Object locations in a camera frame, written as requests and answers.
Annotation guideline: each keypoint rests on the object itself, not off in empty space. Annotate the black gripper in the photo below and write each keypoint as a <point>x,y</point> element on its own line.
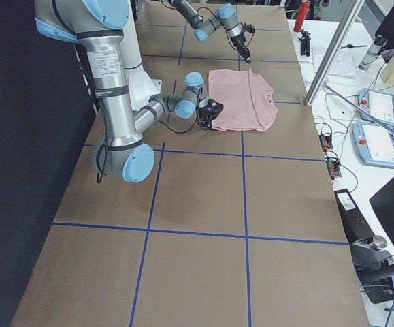
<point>204,117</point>
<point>239,42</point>

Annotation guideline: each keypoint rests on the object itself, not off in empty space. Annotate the pink Snoopy t-shirt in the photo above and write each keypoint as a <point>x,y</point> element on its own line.
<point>247,100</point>

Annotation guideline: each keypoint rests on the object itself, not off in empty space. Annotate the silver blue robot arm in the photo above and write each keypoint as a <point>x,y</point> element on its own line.
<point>205,22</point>
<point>99,27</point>

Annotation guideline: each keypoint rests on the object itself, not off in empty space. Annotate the small black tripod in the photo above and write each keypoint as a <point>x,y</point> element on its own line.
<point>305,43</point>

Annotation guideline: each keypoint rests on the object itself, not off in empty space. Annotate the red bottle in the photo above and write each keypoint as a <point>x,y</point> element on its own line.
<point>301,15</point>

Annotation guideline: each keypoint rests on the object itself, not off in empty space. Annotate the clear plastic bag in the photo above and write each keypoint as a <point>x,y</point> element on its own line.
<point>343,64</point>

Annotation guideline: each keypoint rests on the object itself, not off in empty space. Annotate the upper orange black connector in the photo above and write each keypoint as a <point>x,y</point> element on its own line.
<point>326,142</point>

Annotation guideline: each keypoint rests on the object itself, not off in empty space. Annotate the orange black connector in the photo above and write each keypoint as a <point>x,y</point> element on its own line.
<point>333,167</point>
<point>326,142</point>

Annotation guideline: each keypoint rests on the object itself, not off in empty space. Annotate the lower orange black connector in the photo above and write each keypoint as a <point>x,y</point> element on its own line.
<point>333,167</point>

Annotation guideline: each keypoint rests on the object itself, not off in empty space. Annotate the upper blue teach pendant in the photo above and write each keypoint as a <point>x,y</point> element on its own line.
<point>378,104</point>

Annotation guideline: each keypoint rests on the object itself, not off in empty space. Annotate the blue teach pendant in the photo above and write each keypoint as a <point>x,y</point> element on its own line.
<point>378,104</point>
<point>374,144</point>

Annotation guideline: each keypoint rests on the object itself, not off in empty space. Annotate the lower blue teach pendant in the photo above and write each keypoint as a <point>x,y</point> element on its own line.
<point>374,144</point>

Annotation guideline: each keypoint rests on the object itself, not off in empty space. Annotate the black box with white label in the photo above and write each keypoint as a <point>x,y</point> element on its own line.
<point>355,225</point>

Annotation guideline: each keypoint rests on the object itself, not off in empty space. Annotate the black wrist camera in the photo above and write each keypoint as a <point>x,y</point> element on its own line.
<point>248,28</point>

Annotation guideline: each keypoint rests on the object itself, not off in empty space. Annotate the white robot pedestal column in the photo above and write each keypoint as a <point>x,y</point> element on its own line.
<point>141,85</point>

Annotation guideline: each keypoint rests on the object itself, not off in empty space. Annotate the aluminium frame post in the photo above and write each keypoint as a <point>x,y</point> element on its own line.
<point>335,44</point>

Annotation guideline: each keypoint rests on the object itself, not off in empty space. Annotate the black clamp mount with knob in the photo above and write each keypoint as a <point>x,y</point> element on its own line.
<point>374,267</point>

